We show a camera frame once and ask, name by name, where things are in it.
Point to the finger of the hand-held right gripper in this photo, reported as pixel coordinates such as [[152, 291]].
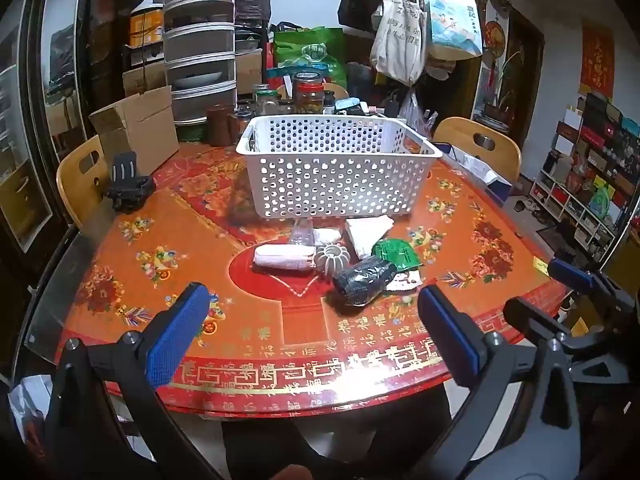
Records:
[[530, 317], [570, 271]]

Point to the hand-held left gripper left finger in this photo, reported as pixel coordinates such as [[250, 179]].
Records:
[[177, 335]]

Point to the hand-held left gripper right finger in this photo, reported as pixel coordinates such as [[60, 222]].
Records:
[[447, 335]]

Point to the white tissue pack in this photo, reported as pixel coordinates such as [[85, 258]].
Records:
[[367, 235]]

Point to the white ribbed flower-shaped cap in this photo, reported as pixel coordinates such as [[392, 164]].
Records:
[[332, 259]]

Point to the white perforated plastic basket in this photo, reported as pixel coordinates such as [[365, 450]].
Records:
[[325, 180]]

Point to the white storage shelf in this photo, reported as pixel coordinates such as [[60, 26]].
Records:
[[570, 210]]

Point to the small white red packet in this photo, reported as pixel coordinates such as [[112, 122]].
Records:
[[405, 280]]

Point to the green packet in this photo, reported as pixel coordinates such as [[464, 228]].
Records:
[[397, 254]]

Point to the black plastic bag roll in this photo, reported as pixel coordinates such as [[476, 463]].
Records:
[[362, 280]]

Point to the white rolled towel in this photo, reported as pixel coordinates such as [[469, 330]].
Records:
[[282, 258]]

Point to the shelf of assorted boxes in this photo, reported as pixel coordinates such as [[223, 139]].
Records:
[[600, 140]]

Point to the white paper sheet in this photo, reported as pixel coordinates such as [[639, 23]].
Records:
[[475, 165]]

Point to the black phone holder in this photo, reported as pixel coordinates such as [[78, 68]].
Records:
[[127, 190]]

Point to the white plastic bag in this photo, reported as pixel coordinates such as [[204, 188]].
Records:
[[30, 410]]

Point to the wooden chair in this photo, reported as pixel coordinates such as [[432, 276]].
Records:
[[460, 132], [75, 180]]

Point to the open cardboard box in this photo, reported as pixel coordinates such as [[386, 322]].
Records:
[[145, 135]]

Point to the green plastic basket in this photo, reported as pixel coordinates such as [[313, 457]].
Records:
[[190, 132]]

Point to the tall brown container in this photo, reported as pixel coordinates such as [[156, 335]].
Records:
[[219, 127]]

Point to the small brown container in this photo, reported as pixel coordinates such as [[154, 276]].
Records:
[[241, 130]]

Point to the hanging clear plastic bag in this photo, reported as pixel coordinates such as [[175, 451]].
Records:
[[415, 112]]

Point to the glass jar with green lid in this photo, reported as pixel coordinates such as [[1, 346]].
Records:
[[266, 104]]

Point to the small cardboard box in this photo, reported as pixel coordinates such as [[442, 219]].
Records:
[[248, 72]]

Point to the blue illustrated tote bag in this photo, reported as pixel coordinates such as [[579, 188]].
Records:
[[452, 25]]

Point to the glass jar with red lid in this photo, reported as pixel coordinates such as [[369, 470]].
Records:
[[308, 92]]

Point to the cream tote bag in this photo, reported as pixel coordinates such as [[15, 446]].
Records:
[[400, 35]]

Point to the orange box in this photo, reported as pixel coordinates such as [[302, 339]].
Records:
[[145, 27]]

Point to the green shopping bag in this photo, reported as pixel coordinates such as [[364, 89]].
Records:
[[310, 50]]

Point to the red wall poster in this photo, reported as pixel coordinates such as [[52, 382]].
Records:
[[597, 60]]

